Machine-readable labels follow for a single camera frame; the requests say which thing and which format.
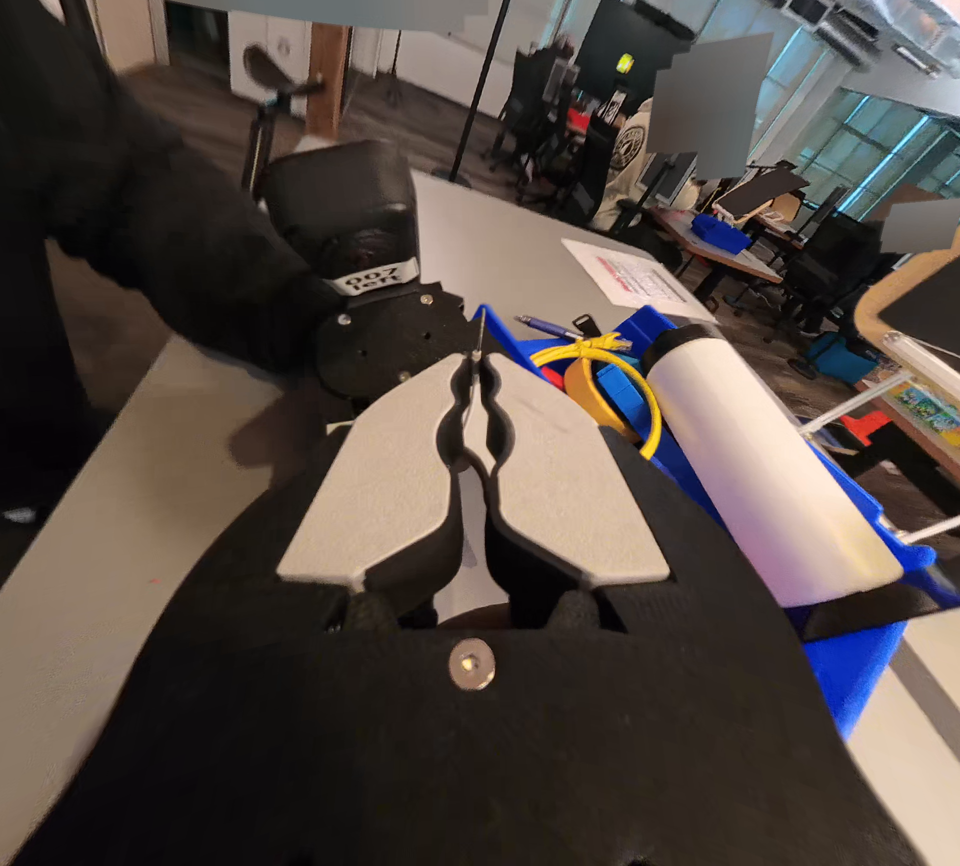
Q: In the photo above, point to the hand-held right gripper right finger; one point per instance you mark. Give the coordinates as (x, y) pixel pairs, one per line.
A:
(577, 506)

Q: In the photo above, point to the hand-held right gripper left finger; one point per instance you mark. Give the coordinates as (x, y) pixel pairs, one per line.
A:
(375, 498)

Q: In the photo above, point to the blue pen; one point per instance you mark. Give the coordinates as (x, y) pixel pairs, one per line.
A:
(551, 328)

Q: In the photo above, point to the blue plastic bin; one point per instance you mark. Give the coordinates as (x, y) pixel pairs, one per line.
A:
(855, 671)

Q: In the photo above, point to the yellow tape roll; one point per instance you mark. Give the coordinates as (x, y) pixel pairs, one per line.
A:
(581, 393)

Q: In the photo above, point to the white roll with black caps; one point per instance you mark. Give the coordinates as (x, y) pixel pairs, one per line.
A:
(750, 468)

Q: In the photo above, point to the black office chair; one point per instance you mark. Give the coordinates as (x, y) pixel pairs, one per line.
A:
(529, 108)
(592, 160)

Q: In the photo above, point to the black pole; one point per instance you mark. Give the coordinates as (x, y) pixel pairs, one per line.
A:
(491, 48)

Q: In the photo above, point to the white paper sheet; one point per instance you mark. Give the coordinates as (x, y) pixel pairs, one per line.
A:
(637, 277)

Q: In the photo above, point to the wooden desk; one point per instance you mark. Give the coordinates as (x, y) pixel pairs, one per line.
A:
(727, 262)

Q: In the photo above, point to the person's dark clothing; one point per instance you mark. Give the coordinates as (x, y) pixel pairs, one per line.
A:
(37, 205)

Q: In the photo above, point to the teal bag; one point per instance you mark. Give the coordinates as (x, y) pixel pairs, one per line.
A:
(840, 359)

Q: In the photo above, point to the blue storage bin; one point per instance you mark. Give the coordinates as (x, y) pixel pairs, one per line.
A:
(720, 234)

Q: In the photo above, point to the black freestanding panel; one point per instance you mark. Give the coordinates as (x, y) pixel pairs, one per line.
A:
(622, 48)

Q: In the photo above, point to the person's white shoe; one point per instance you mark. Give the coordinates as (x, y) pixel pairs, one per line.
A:
(19, 515)

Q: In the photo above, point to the colourful picture toy box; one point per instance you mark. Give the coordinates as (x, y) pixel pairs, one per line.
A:
(926, 408)

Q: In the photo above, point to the white stand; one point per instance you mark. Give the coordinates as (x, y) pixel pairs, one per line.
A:
(922, 363)

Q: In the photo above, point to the blue plastic bracket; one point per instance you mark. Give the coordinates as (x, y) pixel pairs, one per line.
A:
(622, 393)

